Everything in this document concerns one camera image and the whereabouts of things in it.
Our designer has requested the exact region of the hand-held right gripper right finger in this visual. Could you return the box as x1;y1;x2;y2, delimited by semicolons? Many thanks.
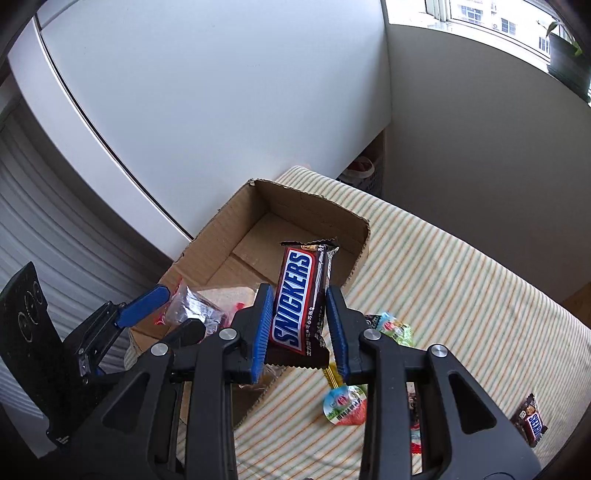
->
327;286;541;480

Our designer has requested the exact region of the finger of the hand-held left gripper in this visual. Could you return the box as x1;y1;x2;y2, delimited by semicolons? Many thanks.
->
159;318;206;348
78;285;171;365

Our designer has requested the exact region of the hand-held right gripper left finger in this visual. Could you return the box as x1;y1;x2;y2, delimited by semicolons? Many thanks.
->
60;283;275;480

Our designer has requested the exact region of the clear red snack packet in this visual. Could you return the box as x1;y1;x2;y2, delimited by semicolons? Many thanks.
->
157;281;243;337

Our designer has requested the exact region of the large brown chocolate bar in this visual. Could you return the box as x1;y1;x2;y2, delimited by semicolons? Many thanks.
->
265;239;340;370

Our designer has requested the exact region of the brown cardboard box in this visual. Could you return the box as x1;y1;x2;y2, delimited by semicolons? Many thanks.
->
127;178;371;432

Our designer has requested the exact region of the small brown chocolate bar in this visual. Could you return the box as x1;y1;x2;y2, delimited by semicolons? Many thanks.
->
510;393;549;448

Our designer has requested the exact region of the green wrapped candy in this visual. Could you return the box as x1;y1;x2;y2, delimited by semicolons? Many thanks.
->
365;311;413;347

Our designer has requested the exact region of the round jelly cup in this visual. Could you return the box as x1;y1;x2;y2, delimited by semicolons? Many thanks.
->
322;384;369;426

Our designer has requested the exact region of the dark red snack packet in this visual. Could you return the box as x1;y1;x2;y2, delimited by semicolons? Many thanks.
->
406;382;424;455

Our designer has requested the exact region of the striped tablecloth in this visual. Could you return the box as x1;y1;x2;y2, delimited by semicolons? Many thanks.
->
127;166;578;480

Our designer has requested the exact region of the white basket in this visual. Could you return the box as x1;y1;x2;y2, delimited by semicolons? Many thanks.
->
337;154;386;197

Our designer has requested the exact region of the white wardrobe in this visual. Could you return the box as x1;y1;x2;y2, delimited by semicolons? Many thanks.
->
7;0;393;259

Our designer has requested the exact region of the window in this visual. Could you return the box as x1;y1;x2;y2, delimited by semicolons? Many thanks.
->
382;0;573;63

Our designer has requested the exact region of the potted plant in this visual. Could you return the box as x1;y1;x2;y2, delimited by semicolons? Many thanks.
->
545;18;591;104

